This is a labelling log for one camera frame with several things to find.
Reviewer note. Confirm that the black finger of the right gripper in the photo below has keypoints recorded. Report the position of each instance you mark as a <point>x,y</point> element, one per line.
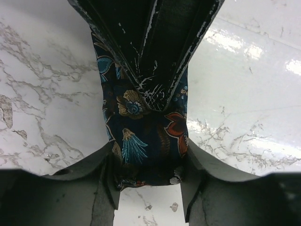
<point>153,40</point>

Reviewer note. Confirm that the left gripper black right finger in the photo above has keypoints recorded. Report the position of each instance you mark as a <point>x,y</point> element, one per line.
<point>217,194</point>

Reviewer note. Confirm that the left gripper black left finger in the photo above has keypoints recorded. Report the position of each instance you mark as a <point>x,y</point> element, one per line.
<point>82,194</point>

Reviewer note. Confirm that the dark floral patterned tie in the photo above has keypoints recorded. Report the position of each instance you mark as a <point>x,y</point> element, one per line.
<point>148,147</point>

